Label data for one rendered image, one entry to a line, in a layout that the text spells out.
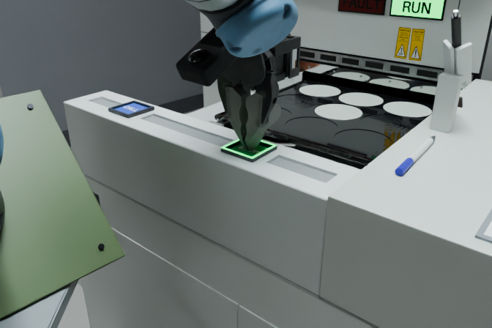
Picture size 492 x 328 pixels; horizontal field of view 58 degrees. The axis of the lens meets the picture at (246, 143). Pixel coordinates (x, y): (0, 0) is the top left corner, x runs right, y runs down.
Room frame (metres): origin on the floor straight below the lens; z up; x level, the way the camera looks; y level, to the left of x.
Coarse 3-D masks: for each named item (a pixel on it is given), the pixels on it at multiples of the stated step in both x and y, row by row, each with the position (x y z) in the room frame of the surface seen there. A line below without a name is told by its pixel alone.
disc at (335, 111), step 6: (318, 108) 0.91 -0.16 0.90; (324, 108) 0.91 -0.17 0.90; (330, 108) 0.91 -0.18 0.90; (336, 108) 0.91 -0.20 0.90; (342, 108) 0.91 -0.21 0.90; (348, 108) 0.91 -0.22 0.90; (354, 108) 0.91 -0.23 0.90; (318, 114) 0.87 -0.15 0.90; (324, 114) 0.87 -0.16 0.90; (330, 114) 0.87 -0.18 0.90; (336, 114) 0.87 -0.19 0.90; (342, 114) 0.87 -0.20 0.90; (348, 114) 0.87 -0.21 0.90; (354, 114) 0.87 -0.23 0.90; (360, 114) 0.87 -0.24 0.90
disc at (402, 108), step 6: (390, 102) 0.95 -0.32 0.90; (396, 102) 0.95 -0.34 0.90; (402, 102) 0.95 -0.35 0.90; (408, 102) 0.95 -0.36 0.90; (384, 108) 0.91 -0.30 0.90; (390, 108) 0.91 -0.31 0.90; (396, 108) 0.91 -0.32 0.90; (402, 108) 0.91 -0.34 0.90; (408, 108) 0.91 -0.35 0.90; (414, 108) 0.91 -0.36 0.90; (420, 108) 0.91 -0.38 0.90; (426, 108) 0.91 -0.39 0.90; (396, 114) 0.87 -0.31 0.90; (402, 114) 0.87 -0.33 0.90; (408, 114) 0.87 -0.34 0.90; (414, 114) 0.87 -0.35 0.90; (420, 114) 0.87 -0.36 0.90; (426, 114) 0.87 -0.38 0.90
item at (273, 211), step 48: (96, 96) 0.81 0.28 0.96; (96, 144) 0.72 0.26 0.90; (144, 144) 0.63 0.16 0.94; (192, 144) 0.58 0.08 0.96; (144, 192) 0.64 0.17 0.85; (192, 192) 0.57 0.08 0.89; (240, 192) 0.51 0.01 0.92; (288, 192) 0.46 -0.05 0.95; (240, 240) 0.51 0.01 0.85; (288, 240) 0.46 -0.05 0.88
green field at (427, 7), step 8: (392, 0) 1.04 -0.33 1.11; (400, 0) 1.03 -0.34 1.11; (408, 0) 1.02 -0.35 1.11; (416, 0) 1.01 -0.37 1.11; (424, 0) 1.00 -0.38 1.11; (432, 0) 0.98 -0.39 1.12; (440, 0) 0.97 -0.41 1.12; (392, 8) 1.04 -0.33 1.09; (400, 8) 1.03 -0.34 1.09; (408, 8) 1.02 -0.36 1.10; (416, 8) 1.00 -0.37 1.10; (424, 8) 0.99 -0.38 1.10; (432, 8) 0.98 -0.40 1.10; (440, 8) 0.97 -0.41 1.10; (416, 16) 1.00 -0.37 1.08; (424, 16) 0.99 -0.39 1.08; (432, 16) 0.98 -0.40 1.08; (440, 16) 0.97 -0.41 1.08
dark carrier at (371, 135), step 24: (288, 96) 1.00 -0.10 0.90; (312, 96) 1.00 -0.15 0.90; (336, 96) 1.00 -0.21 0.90; (384, 96) 1.00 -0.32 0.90; (288, 120) 0.84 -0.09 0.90; (312, 120) 0.84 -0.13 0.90; (336, 120) 0.84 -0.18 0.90; (360, 120) 0.84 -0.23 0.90; (384, 120) 0.84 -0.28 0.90; (408, 120) 0.84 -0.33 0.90; (336, 144) 0.72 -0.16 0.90; (360, 144) 0.72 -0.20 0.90; (384, 144) 0.72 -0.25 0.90
